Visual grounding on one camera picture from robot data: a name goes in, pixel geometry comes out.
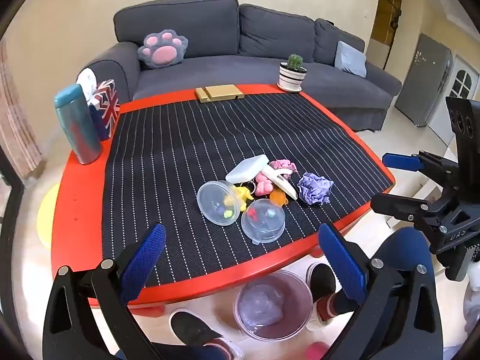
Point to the white plastic clip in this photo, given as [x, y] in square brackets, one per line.
[285, 189]

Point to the red table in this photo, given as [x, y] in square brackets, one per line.
[82, 202]

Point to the pink slipper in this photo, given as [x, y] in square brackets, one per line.
[315, 351]

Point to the white door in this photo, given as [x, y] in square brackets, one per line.
[465, 78]

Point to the person's right black shoe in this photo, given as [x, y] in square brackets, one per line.
[320, 281]

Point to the yellow stool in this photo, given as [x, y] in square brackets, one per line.
[47, 217]

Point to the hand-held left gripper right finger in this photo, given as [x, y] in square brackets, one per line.
[343, 266]

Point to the paw-shaped plush cushion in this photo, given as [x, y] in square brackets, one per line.
[163, 50]

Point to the white saucer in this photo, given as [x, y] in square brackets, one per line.
[287, 89]

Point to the purple paper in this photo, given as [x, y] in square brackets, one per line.
[315, 189]

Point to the person's left leg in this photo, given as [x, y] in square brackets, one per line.
[210, 350]

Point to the grey refrigerator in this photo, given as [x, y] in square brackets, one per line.
[423, 78]

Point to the clear plastic bin liner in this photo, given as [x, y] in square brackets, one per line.
[262, 303]

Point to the flag print tissue box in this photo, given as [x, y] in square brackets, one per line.
[107, 108]

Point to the light blue pillow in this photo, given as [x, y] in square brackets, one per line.
[350, 58]

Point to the grey sofa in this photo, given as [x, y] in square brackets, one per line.
[225, 71]

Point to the wooden phone stand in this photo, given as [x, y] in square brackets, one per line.
[223, 92]

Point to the person's black shoe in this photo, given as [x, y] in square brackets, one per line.
[193, 326]
[320, 281]

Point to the yellow rubber toy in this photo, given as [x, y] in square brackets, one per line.
[243, 195]

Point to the clear round plastic container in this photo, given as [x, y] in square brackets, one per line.
[262, 223]
[215, 202]

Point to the white plastic lid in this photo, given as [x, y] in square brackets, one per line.
[245, 168]

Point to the pink paper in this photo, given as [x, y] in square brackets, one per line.
[281, 164]

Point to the patterned curtain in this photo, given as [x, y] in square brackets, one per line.
[18, 120]

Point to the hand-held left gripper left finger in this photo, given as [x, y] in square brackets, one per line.
[148, 255]

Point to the person's left black shoe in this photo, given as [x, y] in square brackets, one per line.
[193, 326]

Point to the teal thermos bottle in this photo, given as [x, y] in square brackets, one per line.
[77, 123]

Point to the black striped table mat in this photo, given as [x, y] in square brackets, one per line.
[168, 150]

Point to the potted cactus striped pot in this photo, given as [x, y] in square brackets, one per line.
[292, 75]

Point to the white tissue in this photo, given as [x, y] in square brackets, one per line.
[88, 80]

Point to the person's right forearm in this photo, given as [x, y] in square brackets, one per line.
[473, 303]

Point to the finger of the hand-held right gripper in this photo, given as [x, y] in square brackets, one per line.
[401, 206]
[401, 161]

